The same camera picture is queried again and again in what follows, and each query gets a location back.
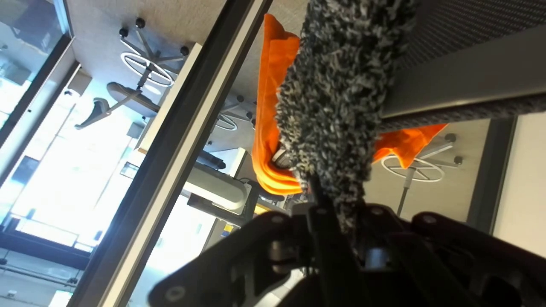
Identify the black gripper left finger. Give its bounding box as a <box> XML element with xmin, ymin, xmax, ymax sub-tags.
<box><xmin>149</xmin><ymin>174</ymin><xmax>366</xmax><ymax>307</ymax></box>

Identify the black frame beam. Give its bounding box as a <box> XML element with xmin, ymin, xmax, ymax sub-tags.
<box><xmin>67</xmin><ymin>0</ymin><xmax>275</xmax><ymax>307</ymax></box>

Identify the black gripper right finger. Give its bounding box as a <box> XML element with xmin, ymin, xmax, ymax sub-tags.
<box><xmin>355</xmin><ymin>203</ymin><xmax>546</xmax><ymax>307</ymax></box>

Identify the office chair ring base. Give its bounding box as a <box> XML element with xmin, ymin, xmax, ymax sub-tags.
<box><xmin>198</xmin><ymin>92</ymin><xmax>258</xmax><ymax>172</ymax></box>
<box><xmin>74</xmin><ymin>15</ymin><xmax>193</xmax><ymax>131</ymax></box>
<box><xmin>379</xmin><ymin>131</ymin><xmax>466</xmax><ymax>218</ymax></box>

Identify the orange cloth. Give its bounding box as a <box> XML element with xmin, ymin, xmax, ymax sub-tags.
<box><xmin>253</xmin><ymin>12</ymin><xmax>451</xmax><ymax>199</ymax></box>

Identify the fuzzy black white sock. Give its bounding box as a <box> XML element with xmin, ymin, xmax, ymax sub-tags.
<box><xmin>273</xmin><ymin>0</ymin><xmax>420</xmax><ymax>235</ymax></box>

